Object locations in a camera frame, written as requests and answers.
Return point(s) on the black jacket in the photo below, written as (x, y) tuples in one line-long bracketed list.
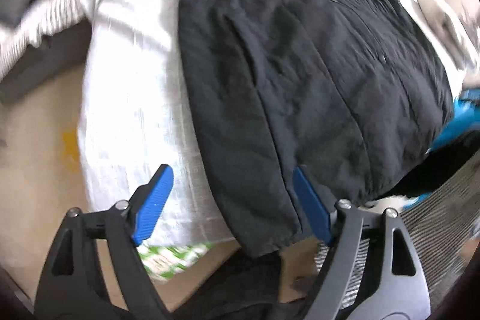
[(300, 61)]

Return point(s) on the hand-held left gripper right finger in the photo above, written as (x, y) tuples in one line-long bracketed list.
[(311, 207)]

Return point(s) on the dark grey cloth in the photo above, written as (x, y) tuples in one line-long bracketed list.
[(37, 72)]

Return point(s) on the checked cloth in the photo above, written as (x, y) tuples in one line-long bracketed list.
[(41, 20)]

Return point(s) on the green and white patterned cloth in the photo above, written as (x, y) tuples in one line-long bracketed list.
[(168, 260)]

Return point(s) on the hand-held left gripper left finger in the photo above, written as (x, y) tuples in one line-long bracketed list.
[(153, 203)]

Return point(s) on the grey mesh chair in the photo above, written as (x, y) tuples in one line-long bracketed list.
[(431, 215)]

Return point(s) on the blue plastic stool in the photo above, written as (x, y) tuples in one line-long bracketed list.
[(463, 113)]

